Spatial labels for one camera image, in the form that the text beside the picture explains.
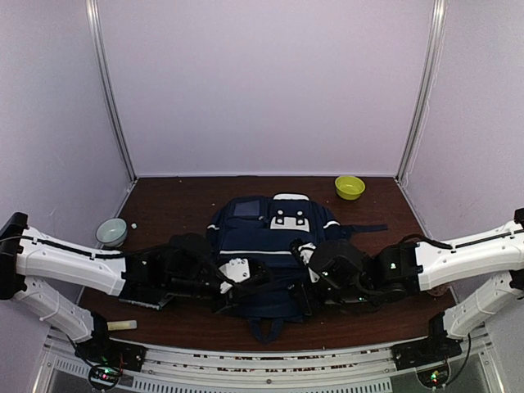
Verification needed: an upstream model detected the white marker pen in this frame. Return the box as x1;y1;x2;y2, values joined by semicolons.
119;298;171;310

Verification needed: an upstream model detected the pale yellow eraser stick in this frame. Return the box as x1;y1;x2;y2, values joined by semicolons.
107;320;138;331

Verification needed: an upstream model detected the left aluminium frame post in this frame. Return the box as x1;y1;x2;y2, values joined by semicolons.
85;0;138;186

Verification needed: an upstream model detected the pale green ceramic bowl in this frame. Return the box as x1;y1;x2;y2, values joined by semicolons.
95;218;128;247

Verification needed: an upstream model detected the patterned mug orange inside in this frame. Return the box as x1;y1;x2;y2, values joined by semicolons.
427;285;448;297

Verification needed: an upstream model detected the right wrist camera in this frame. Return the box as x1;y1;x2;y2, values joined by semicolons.
290;239;320;283

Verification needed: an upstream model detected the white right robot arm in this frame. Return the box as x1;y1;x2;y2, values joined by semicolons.
291;209;523;362

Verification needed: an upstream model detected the aluminium frame post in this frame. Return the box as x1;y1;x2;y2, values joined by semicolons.
85;0;138;186
395;0;448;187

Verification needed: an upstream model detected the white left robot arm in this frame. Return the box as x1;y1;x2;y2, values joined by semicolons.
1;212;275;364

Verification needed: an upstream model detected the lime green bowl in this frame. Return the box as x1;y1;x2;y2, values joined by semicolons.
335;176;366;201

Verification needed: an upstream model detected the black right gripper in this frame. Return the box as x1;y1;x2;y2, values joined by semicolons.
291;276;373;315

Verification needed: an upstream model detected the front aluminium rail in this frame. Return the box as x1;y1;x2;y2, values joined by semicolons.
36;323;504;393

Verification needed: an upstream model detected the right aluminium frame post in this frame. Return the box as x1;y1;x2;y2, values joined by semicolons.
395;0;448;187

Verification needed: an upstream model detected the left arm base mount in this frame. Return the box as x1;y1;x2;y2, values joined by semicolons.
68;313;147;373

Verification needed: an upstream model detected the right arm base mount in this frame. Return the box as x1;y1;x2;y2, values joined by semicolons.
391;312;462;371

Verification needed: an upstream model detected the navy blue student backpack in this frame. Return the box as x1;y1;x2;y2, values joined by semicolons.
206;193;387;345

